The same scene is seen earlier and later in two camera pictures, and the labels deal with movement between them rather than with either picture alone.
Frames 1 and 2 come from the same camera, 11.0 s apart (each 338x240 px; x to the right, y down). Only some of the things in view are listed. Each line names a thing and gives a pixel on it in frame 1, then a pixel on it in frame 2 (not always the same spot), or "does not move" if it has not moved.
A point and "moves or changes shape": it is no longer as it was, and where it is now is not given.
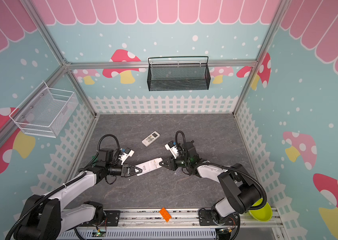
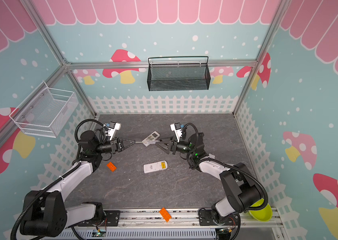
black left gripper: [123, 174] -> [124, 148]
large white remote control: [148, 166] moves or changes shape
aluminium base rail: [186, 225] does not move
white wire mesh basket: [45, 111] does not move
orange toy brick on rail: [165, 214] does not move
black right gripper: [175, 162] -> [172, 145]
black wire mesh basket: [178, 76] does not move
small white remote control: [146, 141] does not move
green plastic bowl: [262, 214] does not move
